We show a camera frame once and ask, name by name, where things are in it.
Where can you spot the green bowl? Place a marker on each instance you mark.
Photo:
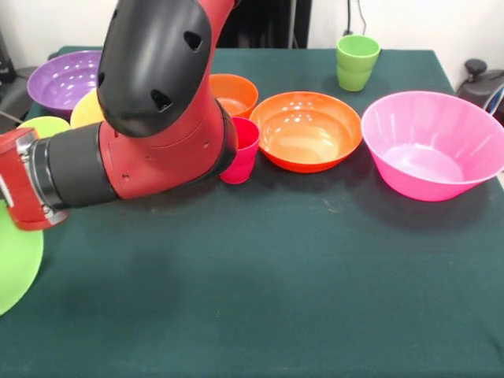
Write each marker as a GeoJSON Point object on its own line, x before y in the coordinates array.
{"type": "Point", "coordinates": [19, 267]}

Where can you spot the small orange-red bowl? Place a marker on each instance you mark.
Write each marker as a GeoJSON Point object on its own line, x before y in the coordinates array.
{"type": "Point", "coordinates": [240, 94]}

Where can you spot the pink bowl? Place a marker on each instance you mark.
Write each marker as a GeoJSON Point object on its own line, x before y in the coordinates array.
{"type": "Point", "coordinates": [429, 134]}

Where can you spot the lime yellow cup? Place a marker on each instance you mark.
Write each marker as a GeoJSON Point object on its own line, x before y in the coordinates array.
{"type": "Point", "coordinates": [47, 125]}

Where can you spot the purple bowl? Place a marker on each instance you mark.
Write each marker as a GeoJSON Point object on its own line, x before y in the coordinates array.
{"type": "Point", "coordinates": [59, 78]}

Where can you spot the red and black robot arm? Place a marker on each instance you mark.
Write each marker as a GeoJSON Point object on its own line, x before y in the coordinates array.
{"type": "Point", "coordinates": [157, 157]}

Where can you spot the wide orange-red bowl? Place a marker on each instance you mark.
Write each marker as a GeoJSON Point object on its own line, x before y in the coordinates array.
{"type": "Point", "coordinates": [307, 130]}

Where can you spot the magenta red cup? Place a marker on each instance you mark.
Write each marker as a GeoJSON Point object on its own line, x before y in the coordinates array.
{"type": "Point", "coordinates": [246, 157]}

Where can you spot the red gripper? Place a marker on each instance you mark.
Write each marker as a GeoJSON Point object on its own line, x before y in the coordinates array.
{"type": "Point", "coordinates": [21, 185]}

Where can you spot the large yellow-orange bowl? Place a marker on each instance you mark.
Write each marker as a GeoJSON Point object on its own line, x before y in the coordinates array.
{"type": "Point", "coordinates": [84, 112]}

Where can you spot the dark green tablecloth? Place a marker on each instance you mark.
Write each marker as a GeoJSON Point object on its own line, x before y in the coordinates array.
{"type": "Point", "coordinates": [275, 275]}

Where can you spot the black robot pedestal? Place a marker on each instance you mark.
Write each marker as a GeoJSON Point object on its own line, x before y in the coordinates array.
{"type": "Point", "coordinates": [267, 23]}

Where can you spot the green cup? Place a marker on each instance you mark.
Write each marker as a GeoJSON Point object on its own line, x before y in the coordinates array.
{"type": "Point", "coordinates": [356, 63]}

